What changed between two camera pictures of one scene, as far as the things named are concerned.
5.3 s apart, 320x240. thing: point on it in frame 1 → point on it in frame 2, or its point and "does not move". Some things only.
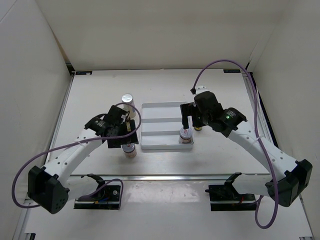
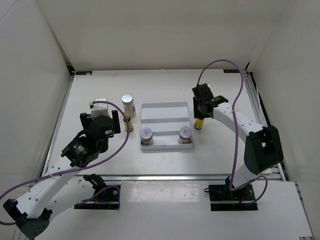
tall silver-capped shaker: x=128 y=98 does not move
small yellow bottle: x=128 y=123 does not move
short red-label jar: x=186 y=136 does not move
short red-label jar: x=130 y=150 → x=146 y=136
